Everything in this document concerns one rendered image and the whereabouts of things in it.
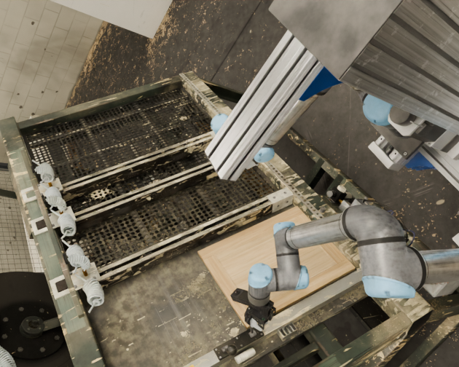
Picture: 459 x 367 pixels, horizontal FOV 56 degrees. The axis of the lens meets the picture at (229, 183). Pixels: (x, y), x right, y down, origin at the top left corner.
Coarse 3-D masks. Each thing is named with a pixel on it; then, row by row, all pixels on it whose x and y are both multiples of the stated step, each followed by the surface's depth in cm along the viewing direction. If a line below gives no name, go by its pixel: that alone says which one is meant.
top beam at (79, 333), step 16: (0, 128) 257; (16, 128) 257; (16, 144) 246; (16, 160) 236; (16, 176) 227; (32, 192) 218; (32, 208) 210; (48, 208) 216; (48, 240) 196; (48, 256) 189; (48, 272) 183; (64, 304) 172; (64, 320) 167; (80, 320) 167; (64, 336) 163; (80, 336) 162; (80, 352) 158; (96, 352) 158
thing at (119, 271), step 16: (288, 192) 219; (240, 208) 212; (256, 208) 211; (272, 208) 216; (208, 224) 205; (224, 224) 204; (240, 224) 211; (176, 240) 199; (192, 240) 199; (208, 240) 205; (64, 256) 172; (128, 256) 192; (144, 256) 192; (160, 256) 194; (80, 272) 182; (96, 272) 182; (112, 272) 186; (128, 272) 190; (80, 288) 177
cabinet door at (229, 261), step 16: (256, 224) 211; (272, 224) 211; (224, 240) 204; (240, 240) 204; (256, 240) 204; (272, 240) 204; (208, 256) 198; (224, 256) 198; (240, 256) 198; (256, 256) 198; (272, 256) 198; (304, 256) 197; (320, 256) 197; (336, 256) 197; (224, 272) 191; (240, 272) 192; (320, 272) 191; (336, 272) 190; (224, 288) 186; (320, 288) 186; (240, 304) 180; (288, 304) 180
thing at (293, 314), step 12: (348, 276) 187; (360, 276) 186; (324, 288) 182; (336, 288) 182; (348, 288) 183; (312, 300) 178; (324, 300) 178; (288, 312) 175; (300, 312) 175; (312, 312) 179; (264, 324) 171; (276, 324) 171; (264, 336) 169; (204, 360) 161; (216, 360) 161
